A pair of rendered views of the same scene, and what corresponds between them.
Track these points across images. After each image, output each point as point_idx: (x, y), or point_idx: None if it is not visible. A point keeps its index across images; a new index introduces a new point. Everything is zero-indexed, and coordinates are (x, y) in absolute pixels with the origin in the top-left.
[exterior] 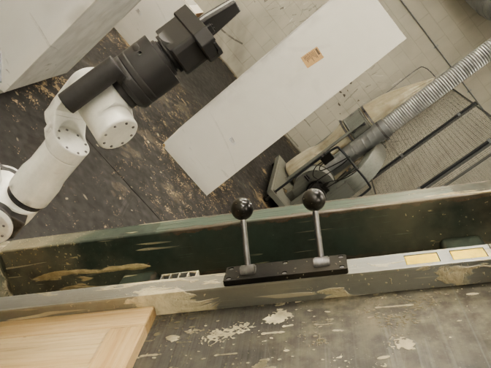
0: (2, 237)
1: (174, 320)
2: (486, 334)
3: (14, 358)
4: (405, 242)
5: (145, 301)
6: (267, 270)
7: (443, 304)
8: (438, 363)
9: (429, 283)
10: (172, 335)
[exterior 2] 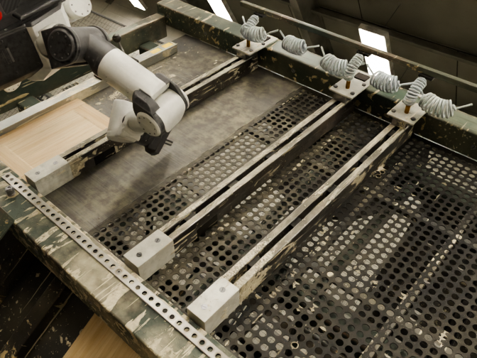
0: (18, 86)
1: (89, 99)
2: (188, 65)
3: (50, 131)
4: (128, 50)
5: (74, 96)
6: None
7: (170, 62)
8: (185, 76)
9: (160, 58)
10: (96, 103)
